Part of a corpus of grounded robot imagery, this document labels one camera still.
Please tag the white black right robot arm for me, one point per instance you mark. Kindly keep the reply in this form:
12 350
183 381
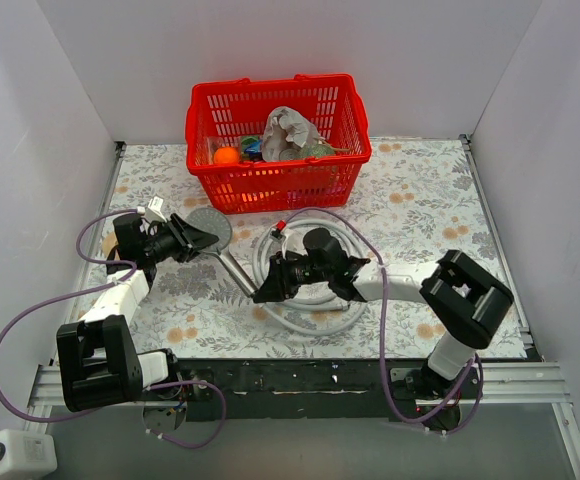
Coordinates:
470 302

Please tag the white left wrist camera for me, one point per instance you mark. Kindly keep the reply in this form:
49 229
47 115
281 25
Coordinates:
153 211

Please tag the aluminium frame rail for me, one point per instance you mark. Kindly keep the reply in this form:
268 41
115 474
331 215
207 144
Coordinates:
504 383

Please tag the red plastic basket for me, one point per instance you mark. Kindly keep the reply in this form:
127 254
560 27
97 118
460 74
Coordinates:
221 112

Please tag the white box with knob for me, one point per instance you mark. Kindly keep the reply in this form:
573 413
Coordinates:
26 454

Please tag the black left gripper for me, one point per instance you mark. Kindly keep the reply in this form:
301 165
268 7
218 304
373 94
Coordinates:
184 240

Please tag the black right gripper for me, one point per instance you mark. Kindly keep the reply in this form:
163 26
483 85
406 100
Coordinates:
278 276

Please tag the green glass item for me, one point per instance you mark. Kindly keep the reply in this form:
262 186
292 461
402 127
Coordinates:
319 150

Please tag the floral patterned mat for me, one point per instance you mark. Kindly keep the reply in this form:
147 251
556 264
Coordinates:
413 201

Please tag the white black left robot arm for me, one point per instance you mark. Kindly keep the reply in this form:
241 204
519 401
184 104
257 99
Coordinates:
98 361

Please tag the orange ball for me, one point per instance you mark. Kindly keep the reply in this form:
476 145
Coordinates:
226 155

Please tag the grey shower head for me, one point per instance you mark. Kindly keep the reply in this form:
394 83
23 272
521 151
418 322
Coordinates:
212 221

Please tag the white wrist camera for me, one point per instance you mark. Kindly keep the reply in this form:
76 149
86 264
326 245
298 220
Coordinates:
278 233
153 211

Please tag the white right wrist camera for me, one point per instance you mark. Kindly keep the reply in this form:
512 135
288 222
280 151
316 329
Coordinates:
278 233

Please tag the colourful small toy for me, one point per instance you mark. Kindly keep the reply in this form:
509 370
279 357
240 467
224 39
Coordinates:
250 147

